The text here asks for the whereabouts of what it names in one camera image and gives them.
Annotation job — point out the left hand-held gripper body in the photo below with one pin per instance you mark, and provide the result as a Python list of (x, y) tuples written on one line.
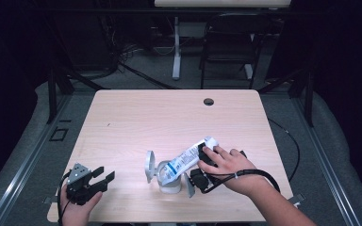
[(78, 191)]

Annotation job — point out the person's left hand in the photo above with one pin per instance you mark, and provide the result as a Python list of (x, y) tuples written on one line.
[(74, 213)]

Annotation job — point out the black metal stand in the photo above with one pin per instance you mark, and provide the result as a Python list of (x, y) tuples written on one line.
[(52, 94), (309, 100)]

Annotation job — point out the white-legged desk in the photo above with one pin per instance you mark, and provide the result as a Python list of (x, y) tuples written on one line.
[(176, 56)]

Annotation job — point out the person's right hand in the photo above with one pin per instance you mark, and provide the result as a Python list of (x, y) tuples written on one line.
[(232, 166)]

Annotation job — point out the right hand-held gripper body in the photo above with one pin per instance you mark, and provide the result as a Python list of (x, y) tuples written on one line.
[(201, 180)]

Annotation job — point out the black folding chair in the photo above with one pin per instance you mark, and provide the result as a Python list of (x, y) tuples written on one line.
[(232, 37)]

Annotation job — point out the blue and white pouch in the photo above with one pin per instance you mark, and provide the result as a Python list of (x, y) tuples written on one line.
[(182, 161)]

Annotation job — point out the grey tape tab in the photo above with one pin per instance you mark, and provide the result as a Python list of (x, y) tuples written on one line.
[(48, 200), (298, 198)]

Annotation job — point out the clear jar with grey lid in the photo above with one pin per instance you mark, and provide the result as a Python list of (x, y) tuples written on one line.
[(149, 166)]

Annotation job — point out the aluminium floor rail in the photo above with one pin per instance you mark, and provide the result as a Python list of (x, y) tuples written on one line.
[(323, 157), (28, 160)]

